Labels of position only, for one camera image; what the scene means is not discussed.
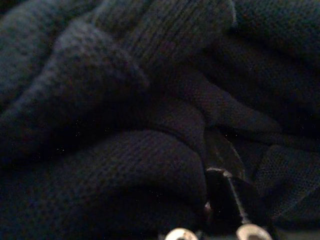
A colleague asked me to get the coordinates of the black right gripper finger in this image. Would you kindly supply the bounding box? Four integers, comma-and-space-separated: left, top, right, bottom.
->
203, 128, 276, 240

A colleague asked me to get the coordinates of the dark navy knit garment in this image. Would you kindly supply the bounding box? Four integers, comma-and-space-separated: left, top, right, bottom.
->
0, 0, 320, 240

